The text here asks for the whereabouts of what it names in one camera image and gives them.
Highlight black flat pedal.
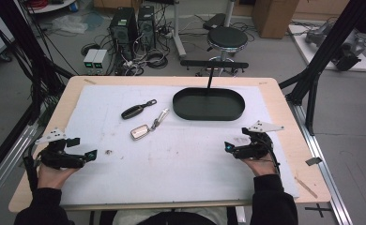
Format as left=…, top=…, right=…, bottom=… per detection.
left=202, top=12, right=228, bottom=31

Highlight black key fob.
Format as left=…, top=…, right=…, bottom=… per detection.
left=120, top=98, right=158, bottom=121

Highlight thin wooden strip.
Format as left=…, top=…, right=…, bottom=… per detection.
left=294, top=176, right=319, bottom=200

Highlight clear plastic bag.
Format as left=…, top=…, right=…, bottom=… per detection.
left=51, top=14, right=89, bottom=35

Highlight slim black computer tower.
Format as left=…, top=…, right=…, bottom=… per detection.
left=137, top=5, right=157, bottom=51

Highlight coiled black cable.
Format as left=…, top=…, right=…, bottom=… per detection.
left=144, top=49, right=170, bottom=70

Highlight white table mat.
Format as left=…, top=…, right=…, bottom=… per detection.
left=60, top=84, right=299, bottom=206

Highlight white power supply box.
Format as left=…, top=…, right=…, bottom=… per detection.
left=83, top=48, right=99, bottom=75
left=92, top=49, right=109, bottom=75

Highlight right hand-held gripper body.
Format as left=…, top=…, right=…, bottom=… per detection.
left=233, top=120, right=284, bottom=161

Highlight grey metal bracket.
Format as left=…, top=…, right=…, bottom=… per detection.
left=305, top=157, right=324, bottom=167

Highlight grey robot device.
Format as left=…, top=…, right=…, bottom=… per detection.
left=304, top=21, right=366, bottom=72

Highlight person's torso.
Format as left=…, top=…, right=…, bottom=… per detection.
left=112, top=206, right=229, bottom=225

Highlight grey desk leg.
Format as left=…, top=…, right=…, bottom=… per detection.
left=171, top=0, right=188, bottom=60

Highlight white round table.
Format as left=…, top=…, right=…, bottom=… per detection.
left=23, top=0, right=78, bottom=14

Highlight person's right hand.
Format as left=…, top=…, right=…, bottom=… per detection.
left=241, top=154, right=280, bottom=178

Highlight black key rack with tray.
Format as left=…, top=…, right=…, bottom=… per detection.
left=172, top=59, right=250, bottom=122

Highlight person's left hand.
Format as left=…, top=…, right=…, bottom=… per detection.
left=37, top=162, right=81, bottom=190

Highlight black round stool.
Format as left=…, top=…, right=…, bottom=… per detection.
left=206, top=25, right=250, bottom=64

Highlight black frame strut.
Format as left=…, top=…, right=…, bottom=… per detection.
left=0, top=0, right=74, bottom=126
left=279, top=0, right=366, bottom=136

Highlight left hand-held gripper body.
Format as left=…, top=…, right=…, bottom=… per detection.
left=30, top=127, right=90, bottom=171

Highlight aluminium rail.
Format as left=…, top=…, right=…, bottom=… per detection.
left=0, top=124, right=38, bottom=209
left=286, top=98, right=355, bottom=225

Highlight large black computer tower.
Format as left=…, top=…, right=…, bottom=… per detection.
left=108, top=7, right=139, bottom=61

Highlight silver key fob with strap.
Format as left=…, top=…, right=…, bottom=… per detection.
left=130, top=108, right=171, bottom=142

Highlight brown cardboard box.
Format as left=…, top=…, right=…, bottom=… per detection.
left=251, top=0, right=299, bottom=40

